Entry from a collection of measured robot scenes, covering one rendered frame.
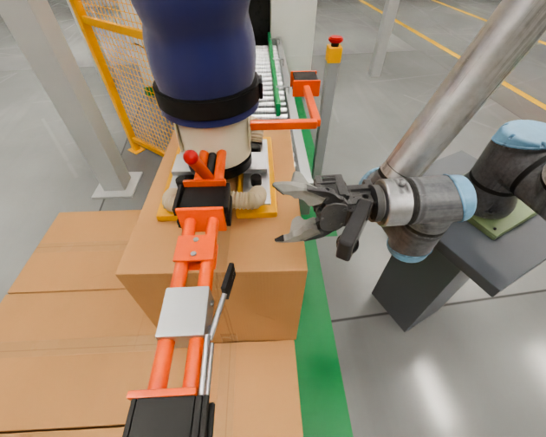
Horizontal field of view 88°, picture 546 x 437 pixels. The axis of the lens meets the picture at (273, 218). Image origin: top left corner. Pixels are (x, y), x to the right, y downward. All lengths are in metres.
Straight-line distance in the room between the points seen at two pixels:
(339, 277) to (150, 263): 1.26
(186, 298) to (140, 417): 0.14
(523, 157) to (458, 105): 0.41
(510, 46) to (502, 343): 1.51
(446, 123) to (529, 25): 0.17
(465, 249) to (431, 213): 0.49
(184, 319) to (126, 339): 0.67
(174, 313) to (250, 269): 0.23
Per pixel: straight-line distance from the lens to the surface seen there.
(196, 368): 0.39
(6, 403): 1.17
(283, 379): 0.93
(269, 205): 0.69
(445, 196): 0.58
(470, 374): 1.75
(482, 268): 1.03
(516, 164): 1.02
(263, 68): 2.72
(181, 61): 0.58
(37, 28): 2.02
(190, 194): 0.55
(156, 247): 0.68
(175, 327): 0.40
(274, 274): 0.60
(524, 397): 1.84
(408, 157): 0.68
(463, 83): 0.65
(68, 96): 2.12
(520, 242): 1.17
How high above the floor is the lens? 1.45
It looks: 47 degrees down
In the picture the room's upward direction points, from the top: straight up
